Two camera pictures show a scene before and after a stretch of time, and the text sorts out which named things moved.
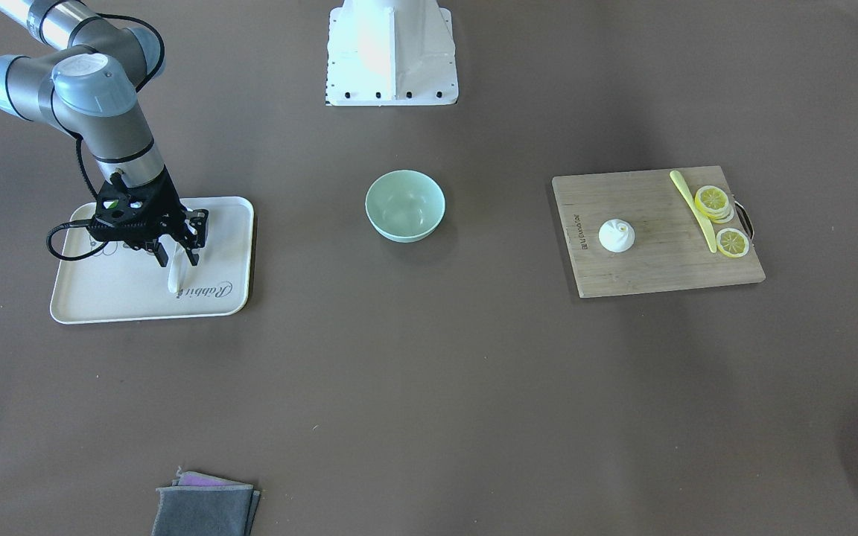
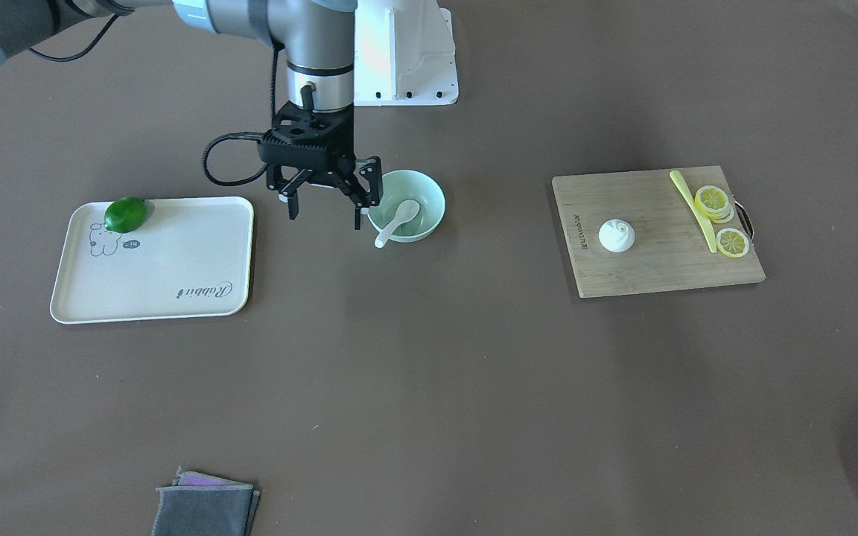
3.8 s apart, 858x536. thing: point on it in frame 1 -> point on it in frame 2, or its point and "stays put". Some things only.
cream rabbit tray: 118,283 stays put
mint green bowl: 404,205 stays put
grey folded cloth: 197,504 stays put
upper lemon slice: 713,202 stays put
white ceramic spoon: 178,268 -> 407,211
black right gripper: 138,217 -> 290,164
